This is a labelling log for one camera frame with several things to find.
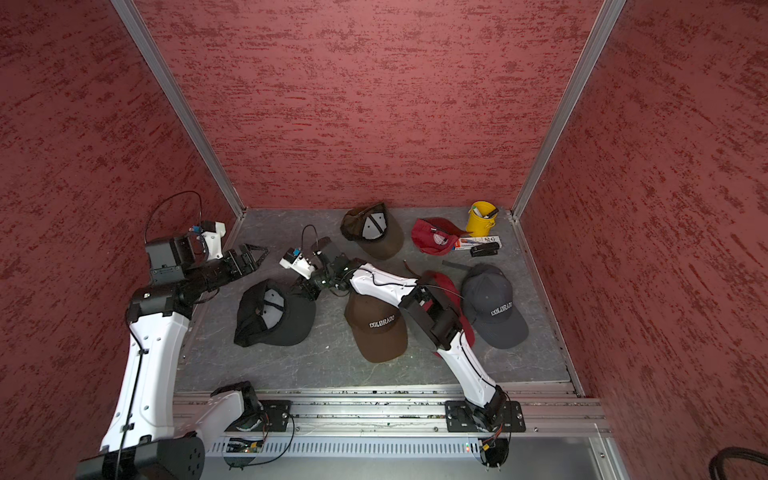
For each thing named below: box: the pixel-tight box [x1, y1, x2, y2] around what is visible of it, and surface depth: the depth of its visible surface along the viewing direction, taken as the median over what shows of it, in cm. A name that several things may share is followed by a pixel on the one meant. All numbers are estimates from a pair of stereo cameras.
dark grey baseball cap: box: [461, 263, 529, 349], surface depth 90 cm
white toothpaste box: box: [454, 236, 502, 251], surface depth 112 cm
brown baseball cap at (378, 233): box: [340, 202, 405, 260], surface depth 111 cm
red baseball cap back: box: [411, 217, 473, 256], surface depth 112 cm
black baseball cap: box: [234, 279, 317, 347], surface depth 85 cm
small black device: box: [470, 242, 500, 257], surface depth 109 cm
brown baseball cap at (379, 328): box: [344, 292, 408, 364], surface depth 86 cm
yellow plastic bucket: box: [466, 201, 498, 237], surface depth 112 cm
